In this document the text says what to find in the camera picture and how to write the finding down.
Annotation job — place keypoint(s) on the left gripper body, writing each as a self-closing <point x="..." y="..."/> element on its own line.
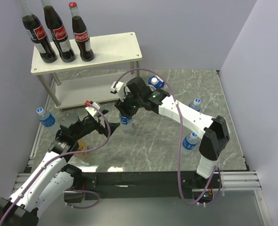
<point x="87" y="126"/>

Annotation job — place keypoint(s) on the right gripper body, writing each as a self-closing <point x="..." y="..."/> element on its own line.
<point x="130" y="104"/>

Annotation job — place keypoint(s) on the water bottle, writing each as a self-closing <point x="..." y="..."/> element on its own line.
<point x="189" y="143"/>
<point x="46" y="118"/>
<point x="126" y="123"/>
<point x="195" y="104"/>

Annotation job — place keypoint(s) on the cola bottle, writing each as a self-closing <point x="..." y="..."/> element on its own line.
<point x="36" y="32"/>
<point x="81" y="34"/>
<point x="58" y="32"/>

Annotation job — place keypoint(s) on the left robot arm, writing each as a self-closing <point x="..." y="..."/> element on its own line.
<point x="54" y="175"/>

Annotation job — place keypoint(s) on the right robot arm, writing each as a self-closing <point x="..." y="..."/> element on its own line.
<point x="212" y="131"/>

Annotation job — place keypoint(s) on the white two-tier shelf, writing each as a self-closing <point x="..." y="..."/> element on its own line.
<point x="108" y="50"/>

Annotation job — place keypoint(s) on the orange juice carton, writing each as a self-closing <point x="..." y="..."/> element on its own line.
<point x="82" y="147"/>

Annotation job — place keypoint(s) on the grape juice carton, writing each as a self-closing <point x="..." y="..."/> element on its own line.
<point x="155" y="82"/>

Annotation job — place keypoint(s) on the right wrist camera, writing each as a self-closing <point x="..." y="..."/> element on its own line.
<point x="118" y="89"/>

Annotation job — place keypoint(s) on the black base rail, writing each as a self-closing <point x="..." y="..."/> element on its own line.
<point x="156" y="184"/>

